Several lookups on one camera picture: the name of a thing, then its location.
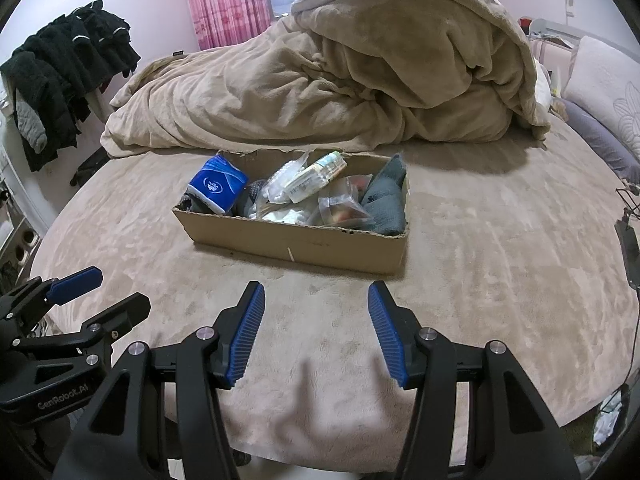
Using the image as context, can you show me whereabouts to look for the clear bag with snacks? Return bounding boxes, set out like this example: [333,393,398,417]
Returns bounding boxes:
[308,174,372,229]

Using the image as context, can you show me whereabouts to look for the black hanging clothes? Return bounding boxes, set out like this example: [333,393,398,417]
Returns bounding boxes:
[1,0,140,172]

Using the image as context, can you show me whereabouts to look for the black phone with cable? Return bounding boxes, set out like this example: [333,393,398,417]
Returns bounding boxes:
[614,183,639,292]

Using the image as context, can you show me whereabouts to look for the beige crumpled duvet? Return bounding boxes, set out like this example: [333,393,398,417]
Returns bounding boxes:
[101,0,550,157]

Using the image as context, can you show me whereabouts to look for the white floral pillow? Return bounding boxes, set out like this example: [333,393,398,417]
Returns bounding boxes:
[562,36,639,159]

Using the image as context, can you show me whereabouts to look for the grey cloth right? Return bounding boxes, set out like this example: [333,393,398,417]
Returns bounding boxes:
[360,154,407,236]

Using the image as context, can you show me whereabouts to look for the pink curtain left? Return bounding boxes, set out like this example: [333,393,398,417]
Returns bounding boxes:
[188,0,271,50]

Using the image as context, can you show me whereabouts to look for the brown cardboard box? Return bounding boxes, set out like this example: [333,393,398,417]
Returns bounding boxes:
[172,148,409,275]

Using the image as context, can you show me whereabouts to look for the grey socks left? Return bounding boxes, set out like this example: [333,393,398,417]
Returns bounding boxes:
[176,193,213,214]

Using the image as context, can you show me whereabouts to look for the white crumpled item in box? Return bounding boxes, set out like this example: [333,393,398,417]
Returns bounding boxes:
[262,208,311,226]

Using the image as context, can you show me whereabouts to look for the beige bed sheet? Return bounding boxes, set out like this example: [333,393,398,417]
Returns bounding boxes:
[32,119,639,472]

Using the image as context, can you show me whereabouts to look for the white green tissue pack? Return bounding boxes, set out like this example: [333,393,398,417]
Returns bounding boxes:
[284,152,347,204]

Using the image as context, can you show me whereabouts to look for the clear silver plastic bag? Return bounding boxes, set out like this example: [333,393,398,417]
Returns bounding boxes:
[254,152,309,219]

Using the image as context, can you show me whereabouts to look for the blue tissue pack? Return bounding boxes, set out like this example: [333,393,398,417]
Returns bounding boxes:
[186,153,248,214]

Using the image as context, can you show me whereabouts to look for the grey pillow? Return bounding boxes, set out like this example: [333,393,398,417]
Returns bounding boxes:
[560,99,640,185]

